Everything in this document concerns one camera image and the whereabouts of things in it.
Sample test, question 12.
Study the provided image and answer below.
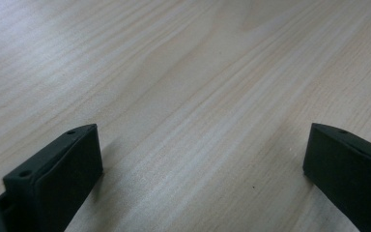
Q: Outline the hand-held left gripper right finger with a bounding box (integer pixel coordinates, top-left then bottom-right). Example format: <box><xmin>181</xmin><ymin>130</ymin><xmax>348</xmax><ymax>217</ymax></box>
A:
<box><xmin>302</xmin><ymin>122</ymin><xmax>371</xmax><ymax>232</ymax></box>

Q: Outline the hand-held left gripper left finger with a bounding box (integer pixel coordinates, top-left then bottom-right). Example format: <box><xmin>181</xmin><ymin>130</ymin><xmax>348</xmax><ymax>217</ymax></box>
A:
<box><xmin>0</xmin><ymin>123</ymin><xmax>104</xmax><ymax>232</ymax></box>

